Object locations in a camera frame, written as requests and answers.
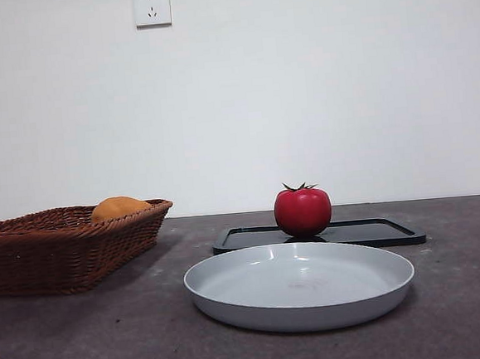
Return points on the red tomato with green stem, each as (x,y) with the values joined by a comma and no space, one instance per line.
(303,212)

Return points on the grey round plate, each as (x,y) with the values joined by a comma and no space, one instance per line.
(298,287)

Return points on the black rectangular tray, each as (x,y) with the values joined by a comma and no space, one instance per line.
(373,231)

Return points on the brown wicker basket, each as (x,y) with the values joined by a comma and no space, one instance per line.
(63,260)

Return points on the white wall socket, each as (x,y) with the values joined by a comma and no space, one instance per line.
(152,8)

